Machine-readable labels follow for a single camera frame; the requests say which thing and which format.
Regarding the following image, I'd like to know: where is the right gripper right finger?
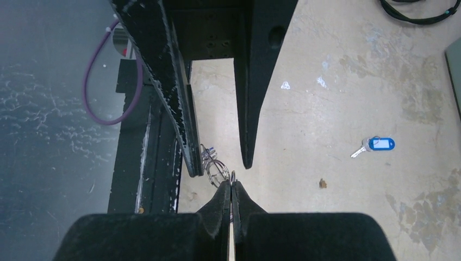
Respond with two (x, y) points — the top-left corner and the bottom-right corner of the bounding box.
(231, 181), (396, 260)

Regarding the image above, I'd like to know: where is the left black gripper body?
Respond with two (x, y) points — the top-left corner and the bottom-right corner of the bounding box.
(161, 1), (252, 61)

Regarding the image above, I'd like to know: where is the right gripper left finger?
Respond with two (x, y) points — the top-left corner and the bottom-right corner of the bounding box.
(54, 182), (231, 260)

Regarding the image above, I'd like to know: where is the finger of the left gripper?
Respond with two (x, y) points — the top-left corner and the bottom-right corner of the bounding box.
(234, 1), (297, 169)
(110, 1), (203, 177)

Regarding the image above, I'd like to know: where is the metal keyring with keys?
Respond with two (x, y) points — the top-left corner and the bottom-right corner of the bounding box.
(200, 144), (237, 188)

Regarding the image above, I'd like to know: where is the key with blue tag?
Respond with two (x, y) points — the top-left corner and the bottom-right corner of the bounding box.
(350, 136), (395, 158)

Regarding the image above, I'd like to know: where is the green plastic toolbox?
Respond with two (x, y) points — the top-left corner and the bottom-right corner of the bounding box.
(445, 45), (460, 116)

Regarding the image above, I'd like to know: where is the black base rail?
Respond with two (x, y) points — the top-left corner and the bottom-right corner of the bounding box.
(108, 70), (183, 214)

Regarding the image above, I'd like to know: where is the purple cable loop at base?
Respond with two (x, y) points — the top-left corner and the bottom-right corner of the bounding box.
(83, 18), (144, 126)

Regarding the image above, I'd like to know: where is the coiled black cable left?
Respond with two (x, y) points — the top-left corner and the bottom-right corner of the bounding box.
(378, 0), (461, 26)

